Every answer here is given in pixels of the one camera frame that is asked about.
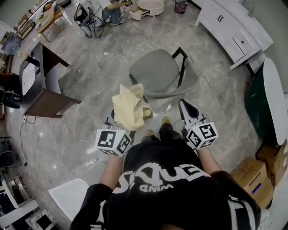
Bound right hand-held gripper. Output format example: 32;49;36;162
179;98;219;150

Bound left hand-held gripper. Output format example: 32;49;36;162
95;108;133;158

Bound cream yellow clothes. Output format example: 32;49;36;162
112;83;153;132

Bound gray chair black legs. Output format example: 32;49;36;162
128;46;200;104

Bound person's right forearm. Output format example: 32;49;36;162
197;146;223;177

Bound person's left forearm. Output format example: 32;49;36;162
99;154;126;191

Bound person's black trousers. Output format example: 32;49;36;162
140;123;185;146

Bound green bathtub white rim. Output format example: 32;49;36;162
244;57;288;146

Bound dark wooden vanity cabinet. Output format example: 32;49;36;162
19;41;82;119

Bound large cardboard box blue label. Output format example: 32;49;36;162
230;156;275;209

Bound person's black printed t-shirt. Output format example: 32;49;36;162
69;141;263;230

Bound white cabinet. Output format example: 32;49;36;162
195;0;275;70

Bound round beige table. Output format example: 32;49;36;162
129;0;165;21

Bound light wooden side table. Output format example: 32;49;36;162
36;9;64;43

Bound black floor cable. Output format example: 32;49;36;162
19;115;36;167

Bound black wire waste bin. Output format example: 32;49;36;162
174;0;189;14

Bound black metal frame stand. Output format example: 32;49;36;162
74;3;93;38

